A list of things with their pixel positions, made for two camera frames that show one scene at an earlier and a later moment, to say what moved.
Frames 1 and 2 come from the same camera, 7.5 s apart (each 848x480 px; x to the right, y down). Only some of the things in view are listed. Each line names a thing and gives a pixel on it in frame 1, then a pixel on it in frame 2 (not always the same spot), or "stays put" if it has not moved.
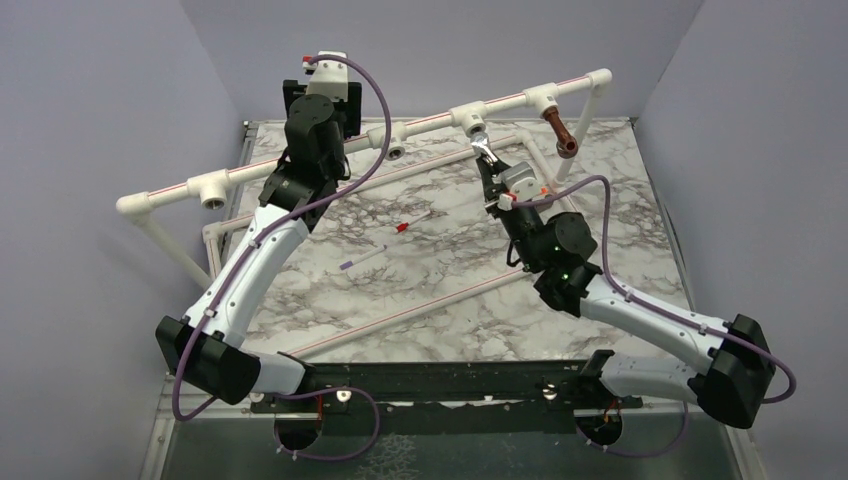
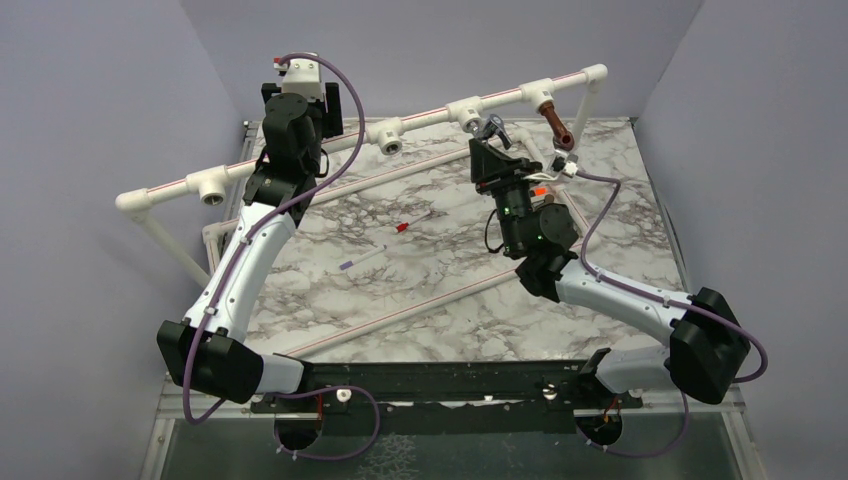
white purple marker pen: (363, 257) stays put
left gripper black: (351, 111) -> (327, 110)
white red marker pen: (403, 226) stays put
